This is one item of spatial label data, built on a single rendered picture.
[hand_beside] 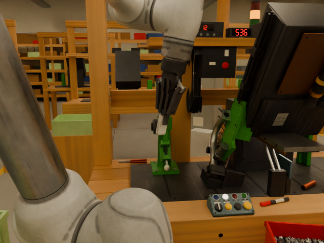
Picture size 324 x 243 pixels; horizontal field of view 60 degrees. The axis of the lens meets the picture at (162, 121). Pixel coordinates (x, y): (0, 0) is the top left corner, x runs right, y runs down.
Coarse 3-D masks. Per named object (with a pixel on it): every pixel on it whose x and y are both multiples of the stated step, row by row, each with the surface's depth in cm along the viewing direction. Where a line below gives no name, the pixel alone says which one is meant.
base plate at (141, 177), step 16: (320, 160) 154; (144, 176) 132; (160, 176) 132; (176, 176) 132; (192, 176) 132; (256, 176) 132; (304, 176) 132; (320, 176) 132; (160, 192) 116; (176, 192) 116; (192, 192) 116; (208, 192) 116; (224, 192) 116; (240, 192) 116; (256, 192) 116; (304, 192) 116; (320, 192) 116
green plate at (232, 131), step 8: (232, 104) 125; (240, 104) 117; (232, 112) 122; (240, 112) 115; (232, 120) 120; (240, 120) 115; (232, 128) 118; (240, 128) 117; (248, 128) 117; (224, 136) 125; (232, 136) 116; (240, 136) 118; (248, 136) 118
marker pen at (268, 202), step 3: (282, 198) 108; (285, 198) 108; (288, 198) 108; (267, 201) 106; (270, 201) 106; (273, 201) 106; (276, 201) 106; (279, 201) 107; (282, 201) 107; (285, 201) 108; (261, 204) 104; (264, 204) 104; (267, 204) 105
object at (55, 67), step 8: (32, 40) 964; (48, 40) 973; (56, 40) 979; (32, 56) 975; (56, 64) 988; (56, 72) 1032; (32, 80) 994; (40, 80) 1014; (48, 80) 997; (56, 80) 1037; (88, 80) 1015; (40, 88) 1027; (40, 96) 997; (56, 96) 1004; (64, 96) 1007; (80, 96) 1014; (88, 96) 1018
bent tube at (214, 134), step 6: (222, 108) 124; (222, 114) 122; (228, 114) 124; (222, 120) 125; (228, 120) 122; (216, 126) 129; (216, 132) 130; (216, 138) 131; (210, 144) 130; (210, 150) 128; (210, 156) 126; (210, 162) 124; (216, 162) 123; (210, 168) 123
